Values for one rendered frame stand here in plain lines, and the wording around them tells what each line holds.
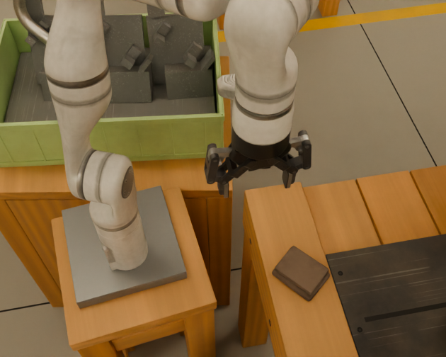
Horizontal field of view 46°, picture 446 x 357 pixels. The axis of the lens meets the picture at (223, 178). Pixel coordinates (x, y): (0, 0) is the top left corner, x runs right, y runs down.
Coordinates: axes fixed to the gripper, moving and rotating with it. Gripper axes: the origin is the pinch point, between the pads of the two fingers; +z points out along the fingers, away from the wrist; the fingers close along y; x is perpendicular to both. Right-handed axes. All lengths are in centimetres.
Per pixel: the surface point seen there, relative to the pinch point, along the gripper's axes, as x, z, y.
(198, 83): 64, 41, 0
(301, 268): 2.3, 36.8, 12.4
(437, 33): 168, 130, 149
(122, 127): 48, 37, -22
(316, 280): -0.9, 36.8, 14.5
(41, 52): 78, 36, -42
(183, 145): 46, 45, -7
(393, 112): 116, 130, 103
